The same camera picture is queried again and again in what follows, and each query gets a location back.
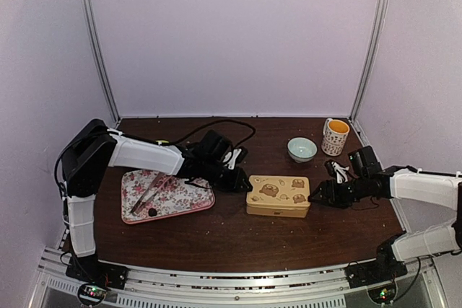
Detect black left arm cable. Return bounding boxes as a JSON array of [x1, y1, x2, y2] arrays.
[[53, 118, 257, 193]]

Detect aluminium corner post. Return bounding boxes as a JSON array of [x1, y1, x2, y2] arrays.
[[82, 0, 121, 124], [349, 0, 389, 123]]

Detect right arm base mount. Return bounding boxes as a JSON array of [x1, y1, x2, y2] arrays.
[[344, 243, 408, 289]]

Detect white floral mug yellow inside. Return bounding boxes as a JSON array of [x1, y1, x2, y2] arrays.
[[321, 118, 350, 157]]

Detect light blue ceramic bowl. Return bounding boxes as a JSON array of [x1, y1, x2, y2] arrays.
[[287, 137, 318, 163]]

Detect right circuit board with leds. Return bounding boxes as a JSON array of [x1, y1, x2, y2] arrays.
[[367, 283, 397, 305]]

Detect dark rose chocolate lower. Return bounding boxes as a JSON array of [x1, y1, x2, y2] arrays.
[[148, 208, 157, 217]]

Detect right side aluminium base rail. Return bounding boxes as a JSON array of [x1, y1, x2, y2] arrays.
[[368, 166, 461, 265]]

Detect pink floral serving tray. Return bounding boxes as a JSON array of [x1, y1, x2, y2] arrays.
[[121, 170, 215, 225]]

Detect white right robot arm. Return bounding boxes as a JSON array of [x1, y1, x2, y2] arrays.
[[309, 146, 461, 281]]

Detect circuit board with leds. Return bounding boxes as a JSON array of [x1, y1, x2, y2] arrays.
[[367, 283, 397, 305], [77, 283, 108, 306]]

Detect tan tin box paper cups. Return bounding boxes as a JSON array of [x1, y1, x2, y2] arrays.
[[246, 205, 310, 218]]

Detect pink metal tongs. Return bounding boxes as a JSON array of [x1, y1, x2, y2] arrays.
[[130, 173, 173, 214]]

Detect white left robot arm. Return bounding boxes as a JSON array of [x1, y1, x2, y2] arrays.
[[57, 118, 252, 282]]

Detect left circuit board with leds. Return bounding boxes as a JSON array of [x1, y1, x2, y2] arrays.
[[77, 283, 108, 306]]

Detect front aluminium frame rail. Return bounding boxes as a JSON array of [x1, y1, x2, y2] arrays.
[[28, 250, 445, 308]]

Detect right rear aluminium corner post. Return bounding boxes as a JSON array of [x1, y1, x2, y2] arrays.
[[349, 0, 389, 123]]

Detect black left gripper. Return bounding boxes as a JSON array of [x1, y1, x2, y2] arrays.
[[202, 159, 253, 193]]

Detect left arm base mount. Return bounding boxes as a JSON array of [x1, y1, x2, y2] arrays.
[[66, 254, 128, 289]]

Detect left rear aluminium corner post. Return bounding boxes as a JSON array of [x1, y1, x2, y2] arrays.
[[82, 0, 121, 124]]

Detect bear print tin lid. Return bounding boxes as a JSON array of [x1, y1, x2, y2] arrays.
[[246, 175, 310, 210]]

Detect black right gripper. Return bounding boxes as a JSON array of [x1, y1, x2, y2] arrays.
[[308, 175, 367, 209]]

